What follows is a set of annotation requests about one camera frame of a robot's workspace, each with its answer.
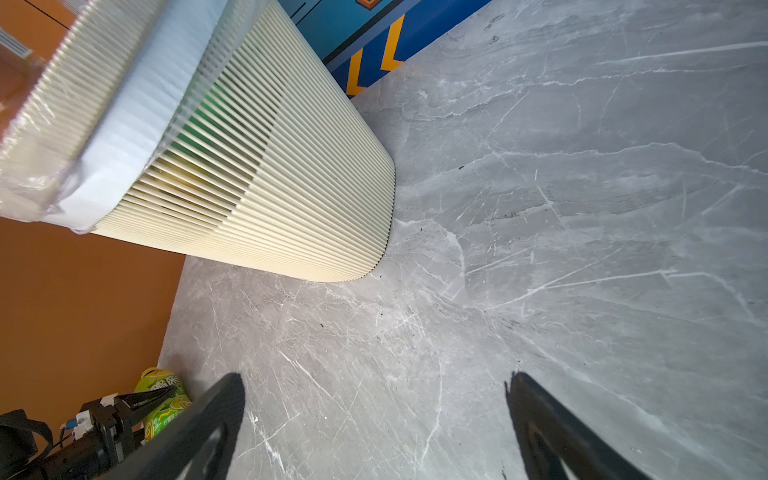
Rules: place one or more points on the cream slatted waste bin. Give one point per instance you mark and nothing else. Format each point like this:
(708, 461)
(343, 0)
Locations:
(206, 128)

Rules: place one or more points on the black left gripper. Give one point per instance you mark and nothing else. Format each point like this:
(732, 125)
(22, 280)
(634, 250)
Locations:
(27, 445)

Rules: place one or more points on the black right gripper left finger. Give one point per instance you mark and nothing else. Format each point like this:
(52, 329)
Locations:
(198, 444)

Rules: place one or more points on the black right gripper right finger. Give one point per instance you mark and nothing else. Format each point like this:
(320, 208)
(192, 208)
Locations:
(554, 443)

